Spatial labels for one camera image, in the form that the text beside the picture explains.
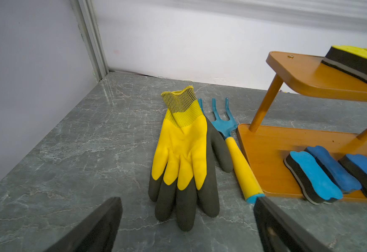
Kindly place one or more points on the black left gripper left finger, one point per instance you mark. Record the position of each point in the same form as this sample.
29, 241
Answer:
96, 233

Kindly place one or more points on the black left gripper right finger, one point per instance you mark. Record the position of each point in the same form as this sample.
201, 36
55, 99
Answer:
280, 233

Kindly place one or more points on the light blue whiteboard eraser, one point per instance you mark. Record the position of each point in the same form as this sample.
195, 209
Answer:
316, 186

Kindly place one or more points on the orange wooden two-tier shelf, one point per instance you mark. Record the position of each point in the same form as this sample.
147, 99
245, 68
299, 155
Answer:
266, 147

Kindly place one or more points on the yellow and black work glove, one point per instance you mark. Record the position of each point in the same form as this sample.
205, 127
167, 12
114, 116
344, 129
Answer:
183, 174

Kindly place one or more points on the teal garden fork yellow handle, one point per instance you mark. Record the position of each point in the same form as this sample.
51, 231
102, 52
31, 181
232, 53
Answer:
247, 180

